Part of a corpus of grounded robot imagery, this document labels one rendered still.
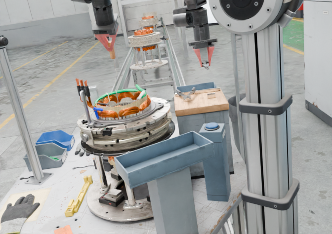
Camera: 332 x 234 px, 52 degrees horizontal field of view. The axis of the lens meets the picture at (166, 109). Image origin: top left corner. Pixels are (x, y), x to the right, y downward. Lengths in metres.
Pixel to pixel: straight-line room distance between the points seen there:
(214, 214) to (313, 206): 1.45
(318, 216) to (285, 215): 1.47
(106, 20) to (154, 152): 0.41
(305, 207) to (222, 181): 1.41
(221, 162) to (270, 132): 0.29
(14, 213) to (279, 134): 0.96
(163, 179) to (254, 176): 0.24
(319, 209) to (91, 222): 1.66
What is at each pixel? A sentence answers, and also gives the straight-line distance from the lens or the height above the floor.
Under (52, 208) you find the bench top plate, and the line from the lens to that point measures 1.36.
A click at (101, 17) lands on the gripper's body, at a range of 1.04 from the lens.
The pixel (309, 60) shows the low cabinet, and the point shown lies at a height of 0.58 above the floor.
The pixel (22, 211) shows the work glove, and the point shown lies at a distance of 1.38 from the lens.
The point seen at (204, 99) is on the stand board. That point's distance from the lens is 1.27.
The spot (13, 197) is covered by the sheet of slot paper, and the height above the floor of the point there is 0.78.
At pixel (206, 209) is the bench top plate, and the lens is 1.16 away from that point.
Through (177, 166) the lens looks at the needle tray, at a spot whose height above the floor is 1.04.
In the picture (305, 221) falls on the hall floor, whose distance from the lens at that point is 2.38.
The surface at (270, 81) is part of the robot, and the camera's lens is 0.82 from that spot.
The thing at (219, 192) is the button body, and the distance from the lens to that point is 1.17.
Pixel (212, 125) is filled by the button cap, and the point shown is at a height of 1.04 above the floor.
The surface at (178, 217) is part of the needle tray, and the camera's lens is 0.98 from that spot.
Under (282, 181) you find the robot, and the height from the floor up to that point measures 0.97.
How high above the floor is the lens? 1.46
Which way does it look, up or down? 19 degrees down
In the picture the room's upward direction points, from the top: 9 degrees counter-clockwise
